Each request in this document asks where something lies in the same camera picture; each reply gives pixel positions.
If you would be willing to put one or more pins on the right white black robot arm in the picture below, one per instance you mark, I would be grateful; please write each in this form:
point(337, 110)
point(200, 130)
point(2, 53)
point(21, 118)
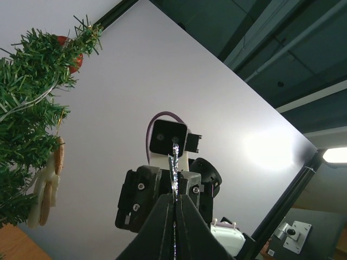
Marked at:
point(237, 243)

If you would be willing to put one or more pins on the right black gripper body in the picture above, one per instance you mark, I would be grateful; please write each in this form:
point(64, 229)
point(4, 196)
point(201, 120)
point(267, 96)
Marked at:
point(142, 188)

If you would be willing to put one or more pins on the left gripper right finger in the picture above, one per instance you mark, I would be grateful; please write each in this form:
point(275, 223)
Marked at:
point(193, 237)

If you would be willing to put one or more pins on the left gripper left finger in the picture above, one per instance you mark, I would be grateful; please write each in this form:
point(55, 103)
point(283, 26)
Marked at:
point(155, 239)

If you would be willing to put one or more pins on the grey monitor mount plate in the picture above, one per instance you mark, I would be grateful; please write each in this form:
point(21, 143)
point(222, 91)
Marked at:
point(295, 235)

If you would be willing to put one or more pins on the silver scroll ornament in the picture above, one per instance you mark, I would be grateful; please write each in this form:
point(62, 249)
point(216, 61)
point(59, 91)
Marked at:
point(173, 168)

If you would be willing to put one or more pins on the red ball ornament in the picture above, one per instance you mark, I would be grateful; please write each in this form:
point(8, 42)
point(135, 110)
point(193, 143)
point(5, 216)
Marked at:
point(77, 61)

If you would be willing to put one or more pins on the snowman ornament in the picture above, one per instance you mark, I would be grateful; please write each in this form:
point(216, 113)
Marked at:
point(46, 183)

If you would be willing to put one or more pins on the ceiling light fixture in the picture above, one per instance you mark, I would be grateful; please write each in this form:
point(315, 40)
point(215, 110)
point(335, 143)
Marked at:
point(336, 157)

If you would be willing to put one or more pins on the small green christmas tree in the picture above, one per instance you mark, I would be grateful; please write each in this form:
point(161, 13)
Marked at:
point(37, 45)

